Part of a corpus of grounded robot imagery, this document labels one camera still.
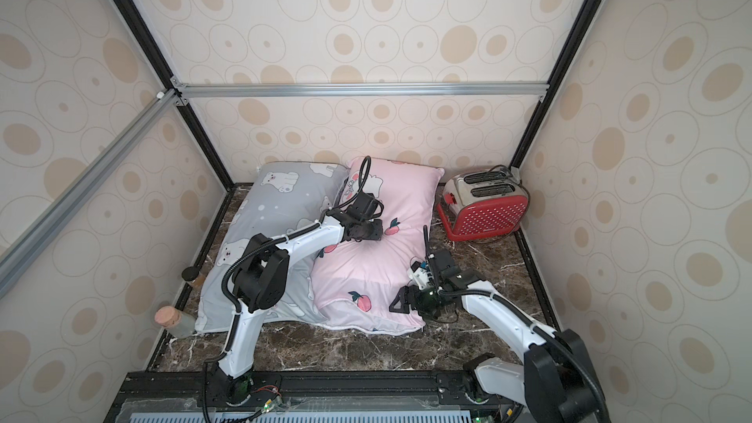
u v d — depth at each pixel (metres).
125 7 0.73
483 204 0.92
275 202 0.98
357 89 0.91
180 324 0.78
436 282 0.75
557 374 0.41
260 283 0.55
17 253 0.51
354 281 0.83
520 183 0.97
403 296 0.73
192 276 0.85
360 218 0.77
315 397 0.73
